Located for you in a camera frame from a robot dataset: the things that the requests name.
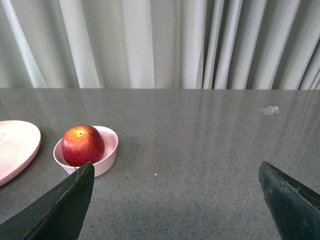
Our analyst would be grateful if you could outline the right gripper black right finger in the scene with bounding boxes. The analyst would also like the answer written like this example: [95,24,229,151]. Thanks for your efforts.
[258,161,320,240]

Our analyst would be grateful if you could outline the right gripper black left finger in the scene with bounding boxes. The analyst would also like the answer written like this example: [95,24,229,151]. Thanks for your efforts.
[0,162,95,240]

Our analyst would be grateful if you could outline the red apple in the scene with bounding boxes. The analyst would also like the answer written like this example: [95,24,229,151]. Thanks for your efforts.
[61,125,105,167]

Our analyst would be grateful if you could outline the pink plate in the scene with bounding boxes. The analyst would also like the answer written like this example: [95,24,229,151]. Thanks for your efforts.
[0,120,41,186]

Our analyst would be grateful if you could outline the crumpled clear tape piece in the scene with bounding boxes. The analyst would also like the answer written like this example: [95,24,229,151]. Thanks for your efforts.
[260,105,281,116]

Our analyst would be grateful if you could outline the white curtain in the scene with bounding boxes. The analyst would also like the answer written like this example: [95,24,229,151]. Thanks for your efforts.
[0,0,320,90]

